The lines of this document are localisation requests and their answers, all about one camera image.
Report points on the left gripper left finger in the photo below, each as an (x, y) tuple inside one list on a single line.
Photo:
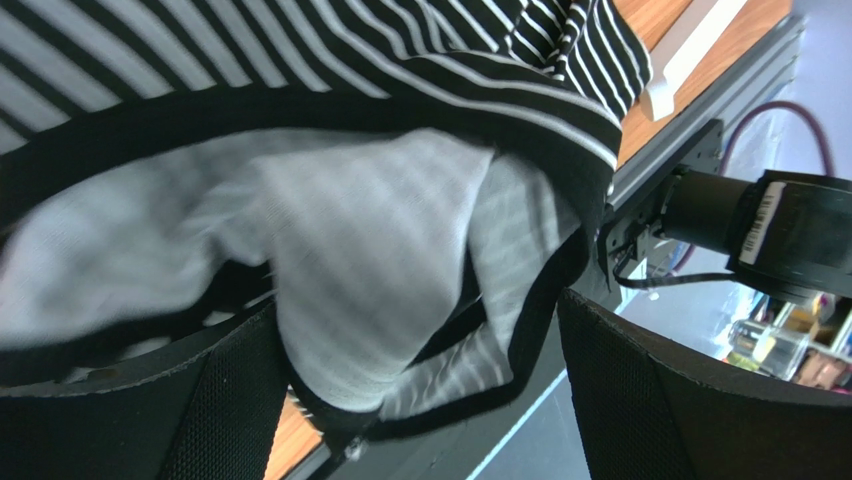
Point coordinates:
[(203, 407)]

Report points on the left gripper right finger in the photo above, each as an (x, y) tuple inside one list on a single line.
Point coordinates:
[(650, 408)]

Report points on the black white striped tank top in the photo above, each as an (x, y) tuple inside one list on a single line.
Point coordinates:
[(416, 180)]

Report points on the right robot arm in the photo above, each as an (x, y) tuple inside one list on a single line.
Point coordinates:
[(787, 234)]

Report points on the metal clothes rack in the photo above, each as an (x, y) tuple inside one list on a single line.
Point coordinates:
[(681, 49)]

